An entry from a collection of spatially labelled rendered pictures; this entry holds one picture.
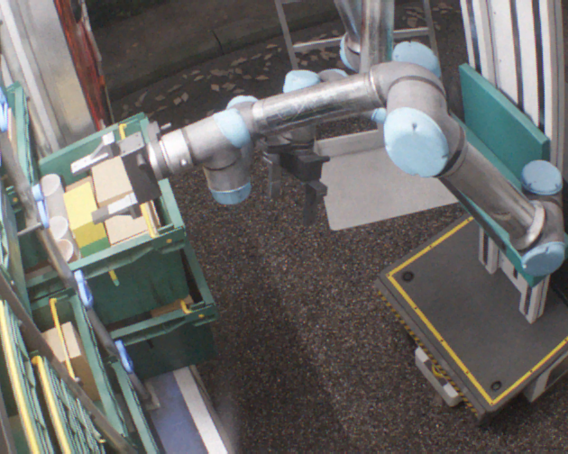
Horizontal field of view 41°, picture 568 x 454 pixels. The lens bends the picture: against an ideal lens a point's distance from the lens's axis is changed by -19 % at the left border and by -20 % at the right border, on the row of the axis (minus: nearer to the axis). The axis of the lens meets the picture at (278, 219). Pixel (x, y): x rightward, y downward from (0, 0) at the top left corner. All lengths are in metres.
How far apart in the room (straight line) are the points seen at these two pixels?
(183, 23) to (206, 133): 2.72
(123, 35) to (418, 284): 2.30
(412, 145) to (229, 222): 1.94
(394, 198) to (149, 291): 1.52
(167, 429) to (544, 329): 1.19
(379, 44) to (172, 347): 0.88
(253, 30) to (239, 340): 1.63
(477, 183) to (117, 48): 2.98
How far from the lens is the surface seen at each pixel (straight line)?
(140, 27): 4.36
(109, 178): 2.04
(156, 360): 2.16
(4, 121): 1.42
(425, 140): 1.45
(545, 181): 1.77
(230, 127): 1.58
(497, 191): 1.58
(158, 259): 1.87
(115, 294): 1.93
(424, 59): 2.06
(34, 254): 1.79
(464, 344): 2.51
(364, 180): 3.35
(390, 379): 2.84
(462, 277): 2.65
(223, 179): 1.64
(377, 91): 1.59
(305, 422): 2.80
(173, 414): 2.15
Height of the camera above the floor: 2.47
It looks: 49 degrees down
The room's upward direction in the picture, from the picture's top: 16 degrees counter-clockwise
